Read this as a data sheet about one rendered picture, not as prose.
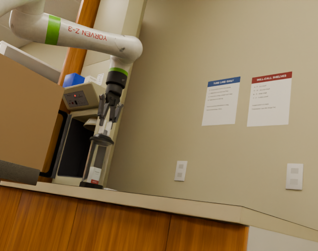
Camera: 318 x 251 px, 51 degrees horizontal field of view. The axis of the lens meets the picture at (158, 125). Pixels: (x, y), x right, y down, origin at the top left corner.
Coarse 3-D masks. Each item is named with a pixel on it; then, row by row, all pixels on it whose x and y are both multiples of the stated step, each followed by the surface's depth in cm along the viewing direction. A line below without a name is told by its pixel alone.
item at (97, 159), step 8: (96, 136) 141; (96, 144) 141; (104, 144) 141; (112, 144) 145; (96, 152) 140; (104, 152) 141; (88, 160) 140; (96, 160) 139; (104, 160) 141; (88, 168) 139; (96, 168) 138; (104, 168) 141; (88, 176) 137; (96, 176) 138; (104, 176) 141
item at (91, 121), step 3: (93, 117) 190; (96, 117) 190; (90, 120) 189; (93, 120) 188; (96, 120) 188; (87, 123) 188; (90, 123) 187; (93, 123) 187; (96, 123) 187; (84, 126) 194; (87, 126) 197; (90, 126) 199; (93, 126) 200; (90, 129) 200; (93, 129) 201
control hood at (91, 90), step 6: (78, 84) 184; (84, 84) 179; (90, 84) 176; (96, 84) 178; (66, 90) 192; (72, 90) 188; (78, 90) 185; (84, 90) 182; (90, 90) 178; (96, 90) 177; (102, 90) 180; (90, 96) 181; (96, 96) 178; (66, 102) 197; (90, 102) 183; (96, 102) 180; (72, 108) 196; (78, 108) 193; (84, 108) 191
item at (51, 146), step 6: (60, 114) 196; (60, 120) 196; (54, 126) 193; (60, 126) 195; (54, 132) 192; (54, 138) 192; (54, 144) 192; (48, 150) 189; (48, 156) 189; (48, 162) 188; (42, 168) 186; (48, 168) 188
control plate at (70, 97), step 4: (76, 92) 187; (80, 92) 184; (68, 96) 193; (72, 96) 191; (76, 96) 188; (80, 96) 186; (84, 96) 184; (68, 100) 195; (72, 100) 192; (76, 100) 190; (80, 100) 188; (84, 100) 185; (68, 104) 197; (72, 104) 194; (80, 104) 189; (84, 104) 187; (88, 104) 185
